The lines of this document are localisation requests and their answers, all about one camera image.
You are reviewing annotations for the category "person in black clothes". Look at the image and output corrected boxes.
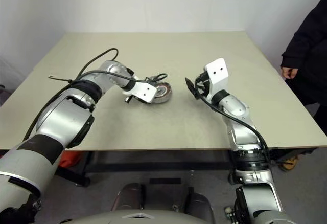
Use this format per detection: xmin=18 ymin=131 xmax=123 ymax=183
xmin=281 ymin=0 xmax=327 ymax=148

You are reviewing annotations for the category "silver motor housing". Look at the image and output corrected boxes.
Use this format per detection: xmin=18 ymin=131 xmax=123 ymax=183
xmin=152 ymin=81 xmax=173 ymax=105

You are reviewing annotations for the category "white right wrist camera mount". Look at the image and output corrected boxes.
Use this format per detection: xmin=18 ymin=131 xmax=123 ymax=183
xmin=203 ymin=58 xmax=229 ymax=102

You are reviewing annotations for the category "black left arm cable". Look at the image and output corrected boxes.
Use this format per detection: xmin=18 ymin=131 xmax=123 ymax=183
xmin=22 ymin=48 xmax=169 ymax=143

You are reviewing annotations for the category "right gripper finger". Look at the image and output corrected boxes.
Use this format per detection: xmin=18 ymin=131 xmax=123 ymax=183
xmin=185 ymin=77 xmax=201 ymax=100

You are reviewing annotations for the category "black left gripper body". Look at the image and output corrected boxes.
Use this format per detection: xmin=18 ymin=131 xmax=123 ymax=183
xmin=124 ymin=94 xmax=151 ymax=105

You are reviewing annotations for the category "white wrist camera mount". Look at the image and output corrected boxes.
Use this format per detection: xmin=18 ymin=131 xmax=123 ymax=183
xmin=122 ymin=80 xmax=157 ymax=104
xmin=203 ymin=58 xmax=229 ymax=102

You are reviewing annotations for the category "person's bare hand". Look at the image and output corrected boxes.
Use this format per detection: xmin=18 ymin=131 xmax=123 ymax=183
xmin=280 ymin=66 xmax=298 ymax=79

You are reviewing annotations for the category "black floor tape strip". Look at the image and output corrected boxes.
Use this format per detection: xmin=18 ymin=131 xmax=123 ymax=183
xmin=149 ymin=177 xmax=181 ymax=185

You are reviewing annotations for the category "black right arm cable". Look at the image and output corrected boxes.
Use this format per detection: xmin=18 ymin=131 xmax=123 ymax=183
xmin=194 ymin=77 xmax=274 ymax=166

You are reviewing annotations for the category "dark rounded shape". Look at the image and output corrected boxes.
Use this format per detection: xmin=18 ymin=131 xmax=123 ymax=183
xmin=112 ymin=183 xmax=145 ymax=212
xmin=188 ymin=187 xmax=216 ymax=219

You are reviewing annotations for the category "red object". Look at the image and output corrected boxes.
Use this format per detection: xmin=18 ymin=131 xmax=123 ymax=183
xmin=60 ymin=152 xmax=80 ymax=169

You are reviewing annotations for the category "black table frame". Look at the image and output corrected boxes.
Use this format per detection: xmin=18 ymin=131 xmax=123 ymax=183
xmin=55 ymin=148 xmax=237 ymax=187

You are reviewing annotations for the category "tan boot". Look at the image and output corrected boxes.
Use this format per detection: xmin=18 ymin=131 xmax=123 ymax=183
xmin=279 ymin=155 xmax=299 ymax=171

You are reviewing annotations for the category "silver robot torso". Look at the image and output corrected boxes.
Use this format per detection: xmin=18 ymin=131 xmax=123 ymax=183
xmin=68 ymin=207 xmax=202 ymax=224

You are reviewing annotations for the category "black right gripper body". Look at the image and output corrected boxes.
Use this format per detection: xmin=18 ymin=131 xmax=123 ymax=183
xmin=193 ymin=71 xmax=211 ymax=99

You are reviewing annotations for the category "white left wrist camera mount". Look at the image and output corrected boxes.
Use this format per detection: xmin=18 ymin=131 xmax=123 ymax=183
xmin=122 ymin=80 xmax=157 ymax=104

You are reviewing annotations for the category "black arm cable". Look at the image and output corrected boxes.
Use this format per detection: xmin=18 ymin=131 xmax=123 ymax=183
xmin=22 ymin=48 xmax=169 ymax=143
xmin=194 ymin=77 xmax=274 ymax=166

